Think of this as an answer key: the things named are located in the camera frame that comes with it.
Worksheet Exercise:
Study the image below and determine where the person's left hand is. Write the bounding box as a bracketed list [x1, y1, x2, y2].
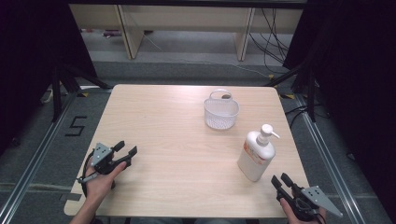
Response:
[84, 161, 128, 204]

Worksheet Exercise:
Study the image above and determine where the white plastic basket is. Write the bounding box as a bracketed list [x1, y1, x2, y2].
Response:
[204, 89, 241, 131]

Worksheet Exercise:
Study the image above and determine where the bundle of black cables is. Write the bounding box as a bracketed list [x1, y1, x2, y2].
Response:
[248, 7, 293, 75]

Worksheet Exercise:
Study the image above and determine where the black tripod stand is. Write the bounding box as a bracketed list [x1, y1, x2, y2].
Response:
[264, 60, 321, 123]
[50, 60, 112, 123]

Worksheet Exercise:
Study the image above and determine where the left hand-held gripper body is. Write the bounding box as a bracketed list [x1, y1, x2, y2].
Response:
[90, 142, 132, 175]

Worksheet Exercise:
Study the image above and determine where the white pump bottle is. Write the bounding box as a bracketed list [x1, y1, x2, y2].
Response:
[236, 123, 281, 183]

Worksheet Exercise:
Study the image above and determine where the person's right hand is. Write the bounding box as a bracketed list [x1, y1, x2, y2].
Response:
[279, 197, 327, 224]

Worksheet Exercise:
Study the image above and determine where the beige wooden desk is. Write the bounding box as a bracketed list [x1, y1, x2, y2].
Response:
[68, 3, 304, 62]

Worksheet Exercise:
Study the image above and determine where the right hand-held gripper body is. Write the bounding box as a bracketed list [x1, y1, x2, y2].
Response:
[276, 183, 344, 222]

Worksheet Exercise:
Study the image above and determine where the metal floor rail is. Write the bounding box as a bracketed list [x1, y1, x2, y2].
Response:
[0, 90, 79, 222]
[293, 92, 366, 224]

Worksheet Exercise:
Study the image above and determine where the black curtain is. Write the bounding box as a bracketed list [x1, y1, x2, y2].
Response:
[0, 0, 98, 157]
[282, 0, 396, 216]

